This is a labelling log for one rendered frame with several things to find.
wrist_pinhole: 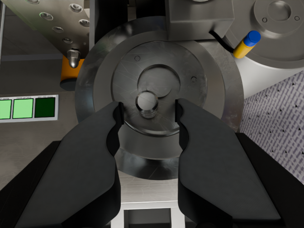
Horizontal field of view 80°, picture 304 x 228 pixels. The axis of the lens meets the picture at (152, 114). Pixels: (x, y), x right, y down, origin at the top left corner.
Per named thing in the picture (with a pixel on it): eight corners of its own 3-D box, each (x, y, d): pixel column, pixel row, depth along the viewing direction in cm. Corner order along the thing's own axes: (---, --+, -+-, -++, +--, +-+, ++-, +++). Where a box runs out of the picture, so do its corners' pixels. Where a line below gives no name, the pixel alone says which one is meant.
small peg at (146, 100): (162, 94, 11) (153, 116, 11) (160, 104, 14) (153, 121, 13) (140, 86, 11) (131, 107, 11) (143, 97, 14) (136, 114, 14)
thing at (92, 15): (95, -107, 20) (94, 49, 17) (127, 27, 43) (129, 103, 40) (90, -106, 20) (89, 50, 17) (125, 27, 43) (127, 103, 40)
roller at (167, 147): (218, 26, 17) (233, 156, 15) (180, 97, 42) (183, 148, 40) (92, 33, 17) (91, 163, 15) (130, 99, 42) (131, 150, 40)
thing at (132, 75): (221, 58, 14) (188, 149, 13) (213, 68, 16) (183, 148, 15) (132, 26, 15) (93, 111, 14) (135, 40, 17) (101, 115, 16)
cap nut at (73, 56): (77, 49, 50) (77, 64, 50) (83, 55, 54) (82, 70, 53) (64, 49, 50) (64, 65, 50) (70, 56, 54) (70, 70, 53)
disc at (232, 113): (234, 10, 17) (255, 176, 15) (231, 14, 17) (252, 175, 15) (75, 19, 17) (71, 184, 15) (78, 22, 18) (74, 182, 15)
